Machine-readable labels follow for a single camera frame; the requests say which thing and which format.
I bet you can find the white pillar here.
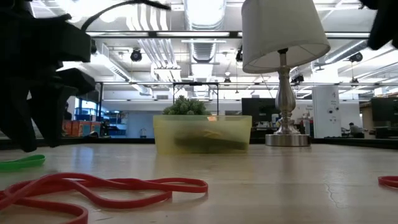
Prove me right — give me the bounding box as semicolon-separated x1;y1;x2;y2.
312;85;341;139

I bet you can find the red rubber band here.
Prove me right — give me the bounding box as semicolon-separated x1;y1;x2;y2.
0;172;209;210
0;198;90;224
377;175;398;189

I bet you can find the silver ventilation duct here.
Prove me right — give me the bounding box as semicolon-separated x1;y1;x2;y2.
183;0;229;65

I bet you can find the black left wrist camera cable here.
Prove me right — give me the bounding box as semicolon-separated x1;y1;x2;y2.
81;0;172;32

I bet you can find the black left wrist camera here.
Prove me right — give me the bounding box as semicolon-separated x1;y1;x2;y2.
60;23;98;63

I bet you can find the yellow translucent plastic bin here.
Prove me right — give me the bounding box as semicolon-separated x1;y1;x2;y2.
152;114;254;156

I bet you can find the person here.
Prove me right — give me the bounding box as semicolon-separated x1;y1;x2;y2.
341;122;368;139

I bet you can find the green rubber band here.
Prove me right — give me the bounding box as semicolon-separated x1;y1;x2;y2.
0;154;46;172

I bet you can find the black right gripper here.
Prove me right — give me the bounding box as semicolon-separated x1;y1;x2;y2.
360;0;398;50

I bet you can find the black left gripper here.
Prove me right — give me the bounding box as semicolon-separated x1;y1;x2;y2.
0;14;96;153

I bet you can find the orange box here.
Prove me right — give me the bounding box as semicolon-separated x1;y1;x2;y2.
62;120;102;138

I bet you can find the green artificial succulent plant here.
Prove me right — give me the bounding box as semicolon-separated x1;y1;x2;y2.
162;95;208;116

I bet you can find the white shade silver table lamp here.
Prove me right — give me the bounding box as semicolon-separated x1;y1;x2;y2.
241;0;331;147

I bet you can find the black cabinet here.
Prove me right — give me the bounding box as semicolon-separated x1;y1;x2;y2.
371;96;398;139

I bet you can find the black monitor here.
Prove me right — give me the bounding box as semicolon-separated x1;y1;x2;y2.
241;98;280;124

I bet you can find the black background workstation frame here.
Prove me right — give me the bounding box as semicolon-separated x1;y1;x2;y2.
93;80;220;122

